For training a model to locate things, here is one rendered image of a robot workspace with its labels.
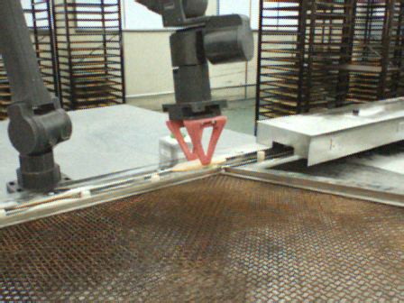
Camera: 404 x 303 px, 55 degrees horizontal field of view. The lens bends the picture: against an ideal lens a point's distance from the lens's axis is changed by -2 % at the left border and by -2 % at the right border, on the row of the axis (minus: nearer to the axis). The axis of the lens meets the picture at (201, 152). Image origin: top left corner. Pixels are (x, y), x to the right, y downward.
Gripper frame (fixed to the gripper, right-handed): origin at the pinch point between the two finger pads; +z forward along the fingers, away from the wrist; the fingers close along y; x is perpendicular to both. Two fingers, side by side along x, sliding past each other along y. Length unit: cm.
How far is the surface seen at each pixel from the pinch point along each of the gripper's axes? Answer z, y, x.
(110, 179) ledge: 4.7, 20.6, 8.2
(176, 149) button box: 2.0, 24.8, -9.4
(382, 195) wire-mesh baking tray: 3.5, -26.4, -9.2
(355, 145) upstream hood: 7, 9, -52
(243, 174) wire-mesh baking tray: 4.2, -0.8, -8.2
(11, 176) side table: 5, 46, 23
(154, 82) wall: -26, 465, -222
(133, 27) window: -100, 451, -192
